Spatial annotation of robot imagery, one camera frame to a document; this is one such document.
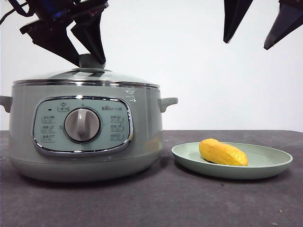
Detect pale green electric steamer pot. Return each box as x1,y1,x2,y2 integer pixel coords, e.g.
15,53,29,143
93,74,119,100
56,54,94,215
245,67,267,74
0,82,178,183

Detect pale green round plate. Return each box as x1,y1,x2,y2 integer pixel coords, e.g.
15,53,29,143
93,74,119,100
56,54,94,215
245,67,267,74
171,141,294,180

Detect yellow corn cob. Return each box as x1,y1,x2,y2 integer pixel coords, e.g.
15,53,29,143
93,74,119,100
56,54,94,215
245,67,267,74
198,138,249,167

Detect glass lid with green knob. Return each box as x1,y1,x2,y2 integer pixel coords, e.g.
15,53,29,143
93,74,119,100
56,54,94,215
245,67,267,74
13,53,161,91

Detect black cable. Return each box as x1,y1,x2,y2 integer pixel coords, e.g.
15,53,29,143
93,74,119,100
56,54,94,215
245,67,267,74
0,2,36,26

